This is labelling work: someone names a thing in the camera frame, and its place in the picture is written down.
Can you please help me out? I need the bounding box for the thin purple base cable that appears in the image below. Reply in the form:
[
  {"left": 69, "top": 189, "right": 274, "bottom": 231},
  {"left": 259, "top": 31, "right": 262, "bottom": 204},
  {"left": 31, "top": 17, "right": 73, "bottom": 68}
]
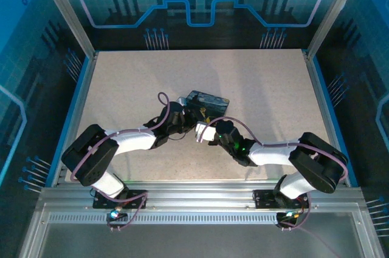
[
  {"left": 105, "top": 192, "right": 149, "bottom": 232},
  {"left": 278, "top": 200, "right": 340, "bottom": 257}
]

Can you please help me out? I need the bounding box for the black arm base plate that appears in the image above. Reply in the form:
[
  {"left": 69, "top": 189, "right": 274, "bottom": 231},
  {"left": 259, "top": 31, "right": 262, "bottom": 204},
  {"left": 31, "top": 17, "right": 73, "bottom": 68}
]
[
  {"left": 92, "top": 189, "right": 149, "bottom": 210},
  {"left": 253, "top": 189, "right": 312, "bottom": 210}
]

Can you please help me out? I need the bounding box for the grey metal tray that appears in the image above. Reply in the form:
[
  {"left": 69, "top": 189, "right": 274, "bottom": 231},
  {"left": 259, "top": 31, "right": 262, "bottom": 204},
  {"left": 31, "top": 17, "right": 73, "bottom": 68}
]
[{"left": 18, "top": 202, "right": 384, "bottom": 258}]

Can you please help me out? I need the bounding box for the dark box with painting print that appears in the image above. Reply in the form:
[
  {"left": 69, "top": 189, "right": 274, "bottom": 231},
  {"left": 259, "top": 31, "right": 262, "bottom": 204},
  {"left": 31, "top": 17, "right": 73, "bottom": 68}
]
[{"left": 185, "top": 89, "right": 231, "bottom": 120}]

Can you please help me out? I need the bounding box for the aluminium frame post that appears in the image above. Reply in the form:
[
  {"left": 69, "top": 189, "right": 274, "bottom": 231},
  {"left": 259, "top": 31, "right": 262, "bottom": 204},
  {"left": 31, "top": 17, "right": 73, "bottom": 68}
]
[
  {"left": 306, "top": 0, "right": 366, "bottom": 58},
  {"left": 33, "top": 0, "right": 100, "bottom": 60}
]

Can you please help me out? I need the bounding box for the aluminium mounting rail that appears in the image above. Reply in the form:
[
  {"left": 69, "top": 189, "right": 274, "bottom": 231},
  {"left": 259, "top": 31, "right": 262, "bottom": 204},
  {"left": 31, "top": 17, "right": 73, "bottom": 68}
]
[{"left": 39, "top": 180, "right": 365, "bottom": 211}]

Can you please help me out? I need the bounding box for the aluminium table side rail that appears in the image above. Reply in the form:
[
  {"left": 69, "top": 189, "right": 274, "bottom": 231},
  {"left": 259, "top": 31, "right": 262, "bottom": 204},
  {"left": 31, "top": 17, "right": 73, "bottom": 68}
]
[
  {"left": 303, "top": 50, "right": 353, "bottom": 188},
  {"left": 50, "top": 51, "right": 100, "bottom": 188}
]

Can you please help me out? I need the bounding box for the small board with light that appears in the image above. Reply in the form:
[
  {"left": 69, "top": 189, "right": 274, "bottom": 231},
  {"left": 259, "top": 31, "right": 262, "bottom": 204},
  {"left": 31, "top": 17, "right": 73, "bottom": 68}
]
[
  {"left": 276, "top": 211, "right": 300, "bottom": 224},
  {"left": 106, "top": 209, "right": 128, "bottom": 222}
]

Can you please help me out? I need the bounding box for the slotted grey cable duct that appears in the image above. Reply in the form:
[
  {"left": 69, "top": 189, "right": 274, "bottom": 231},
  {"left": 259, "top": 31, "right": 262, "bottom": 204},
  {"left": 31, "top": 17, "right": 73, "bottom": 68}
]
[{"left": 48, "top": 212, "right": 362, "bottom": 225}]

